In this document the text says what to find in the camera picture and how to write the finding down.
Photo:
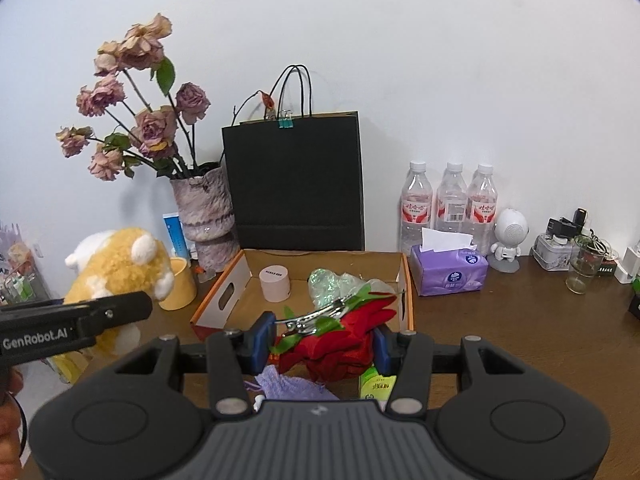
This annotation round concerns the black device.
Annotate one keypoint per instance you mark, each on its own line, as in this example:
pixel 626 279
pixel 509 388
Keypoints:
pixel 562 227

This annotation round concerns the white and yellow plush toy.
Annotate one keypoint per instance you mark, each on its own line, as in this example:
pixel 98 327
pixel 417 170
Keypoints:
pixel 120 270

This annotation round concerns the black paper bag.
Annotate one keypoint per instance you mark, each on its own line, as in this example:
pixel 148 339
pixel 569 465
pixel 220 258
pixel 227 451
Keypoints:
pixel 295 185

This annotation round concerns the green tissue pack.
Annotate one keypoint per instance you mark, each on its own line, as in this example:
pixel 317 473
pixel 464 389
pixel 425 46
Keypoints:
pixel 375 385

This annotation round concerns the blue and white carton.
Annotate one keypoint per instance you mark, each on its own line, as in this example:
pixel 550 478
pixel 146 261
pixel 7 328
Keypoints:
pixel 172 235

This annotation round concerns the yellow mug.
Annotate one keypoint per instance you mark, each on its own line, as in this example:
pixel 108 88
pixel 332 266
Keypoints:
pixel 182 285

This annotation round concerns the clear plastic box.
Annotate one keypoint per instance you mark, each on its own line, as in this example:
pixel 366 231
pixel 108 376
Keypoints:
pixel 547 255

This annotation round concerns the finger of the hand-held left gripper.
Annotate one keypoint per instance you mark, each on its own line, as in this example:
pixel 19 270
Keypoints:
pixel 115 310

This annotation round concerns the white spray bottle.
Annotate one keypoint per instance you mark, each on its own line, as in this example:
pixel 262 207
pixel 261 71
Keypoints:
pixel 257 402

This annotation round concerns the red cardboard box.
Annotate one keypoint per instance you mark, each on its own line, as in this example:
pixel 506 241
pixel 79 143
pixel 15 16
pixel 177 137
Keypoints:
pixel 340 262

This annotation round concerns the white robot speaker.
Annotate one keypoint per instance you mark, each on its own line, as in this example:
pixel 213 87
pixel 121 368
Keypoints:
pixel 512 230

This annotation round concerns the purple tissue pack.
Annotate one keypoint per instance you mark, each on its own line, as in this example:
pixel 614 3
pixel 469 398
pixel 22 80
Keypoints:
pixel 450 275

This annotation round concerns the green binder clip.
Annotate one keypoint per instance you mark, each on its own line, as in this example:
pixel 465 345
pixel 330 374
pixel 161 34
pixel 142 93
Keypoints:
pixel 286 121

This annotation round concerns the pink cream jar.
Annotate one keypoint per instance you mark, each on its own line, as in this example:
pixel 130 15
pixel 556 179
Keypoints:
pixel 275 285

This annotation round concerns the red fabric rose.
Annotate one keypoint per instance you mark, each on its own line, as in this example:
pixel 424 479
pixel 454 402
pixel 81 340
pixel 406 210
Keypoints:
pixel 350 340

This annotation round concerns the purple ceramic vase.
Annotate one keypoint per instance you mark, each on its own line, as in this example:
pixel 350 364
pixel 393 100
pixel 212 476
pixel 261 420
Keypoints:
pixel 202 205

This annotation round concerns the dried pink roses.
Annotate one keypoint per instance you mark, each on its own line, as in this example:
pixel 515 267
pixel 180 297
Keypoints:
pixel 150 130

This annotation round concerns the iridescent bubble wrap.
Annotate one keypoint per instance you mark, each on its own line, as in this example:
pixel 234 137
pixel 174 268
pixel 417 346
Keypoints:
pixel 325 285

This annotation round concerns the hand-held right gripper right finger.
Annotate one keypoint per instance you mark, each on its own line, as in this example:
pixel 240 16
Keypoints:
pixel 384 349

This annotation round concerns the black label strip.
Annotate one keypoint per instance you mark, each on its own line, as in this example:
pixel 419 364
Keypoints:
pixel 607 268

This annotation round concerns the white charger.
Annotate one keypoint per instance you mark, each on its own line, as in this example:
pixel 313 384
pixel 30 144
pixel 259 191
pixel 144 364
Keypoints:
pixel 629 262

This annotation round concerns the cluttered shelf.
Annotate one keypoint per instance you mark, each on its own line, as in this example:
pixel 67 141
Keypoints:
pixel 20 270

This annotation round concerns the clear water bottle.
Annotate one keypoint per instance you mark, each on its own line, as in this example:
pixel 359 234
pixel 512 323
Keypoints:
pixel 451 205
pixel 482 210
pixel 416 210

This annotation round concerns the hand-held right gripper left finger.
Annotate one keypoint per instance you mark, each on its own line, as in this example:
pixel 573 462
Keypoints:
pixel 264 337

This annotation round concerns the black patterned box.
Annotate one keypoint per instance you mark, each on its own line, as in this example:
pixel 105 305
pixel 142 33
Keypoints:
pixel 635 306

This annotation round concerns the glass cup with plant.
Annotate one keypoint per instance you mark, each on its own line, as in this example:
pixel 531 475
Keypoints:
pixel 582 265

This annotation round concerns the small orange object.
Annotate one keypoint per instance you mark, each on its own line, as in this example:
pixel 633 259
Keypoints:
pixel 204 273

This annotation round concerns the person's left hand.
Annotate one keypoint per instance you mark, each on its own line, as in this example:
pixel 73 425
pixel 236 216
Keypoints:
pixel 9 435

